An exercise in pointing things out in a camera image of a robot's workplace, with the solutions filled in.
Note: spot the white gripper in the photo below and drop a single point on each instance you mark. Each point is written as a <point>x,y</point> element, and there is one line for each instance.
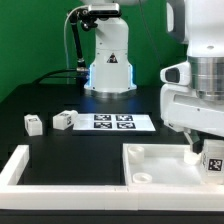
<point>192,99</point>

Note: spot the white square table top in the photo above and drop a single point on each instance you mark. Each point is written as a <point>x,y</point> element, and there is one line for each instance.
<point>166,164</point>

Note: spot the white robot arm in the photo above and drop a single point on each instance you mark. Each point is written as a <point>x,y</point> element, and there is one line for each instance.
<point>199,24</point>

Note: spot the white marker sheet with tags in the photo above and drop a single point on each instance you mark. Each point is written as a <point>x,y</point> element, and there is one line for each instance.
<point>114,122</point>

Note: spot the black camera on stand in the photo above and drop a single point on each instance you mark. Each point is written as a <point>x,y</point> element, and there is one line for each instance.
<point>88,15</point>

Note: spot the white U-shaped fence frame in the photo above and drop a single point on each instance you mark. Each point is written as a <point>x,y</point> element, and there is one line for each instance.
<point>206,197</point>

